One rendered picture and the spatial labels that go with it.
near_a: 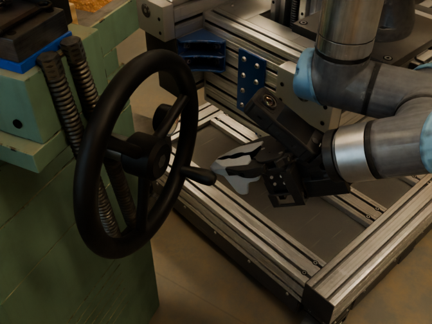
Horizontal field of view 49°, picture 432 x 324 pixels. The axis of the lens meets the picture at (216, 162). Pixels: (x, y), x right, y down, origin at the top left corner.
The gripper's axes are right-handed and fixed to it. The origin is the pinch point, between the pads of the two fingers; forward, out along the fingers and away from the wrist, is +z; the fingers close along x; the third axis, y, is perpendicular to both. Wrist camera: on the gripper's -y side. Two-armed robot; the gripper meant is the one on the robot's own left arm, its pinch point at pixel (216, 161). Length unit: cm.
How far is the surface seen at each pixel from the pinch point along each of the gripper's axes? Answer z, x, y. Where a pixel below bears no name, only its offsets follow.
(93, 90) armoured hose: 2.9, -11.1, -19.4
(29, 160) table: 7.0, -21.6, -16.6
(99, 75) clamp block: 4.5, -7.5, -20.2
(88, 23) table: 13.8, 4.6, -26.1
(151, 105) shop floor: 105, 101, 22
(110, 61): 16.6, 7.4, -18.9
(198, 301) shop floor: 49, 20, 57
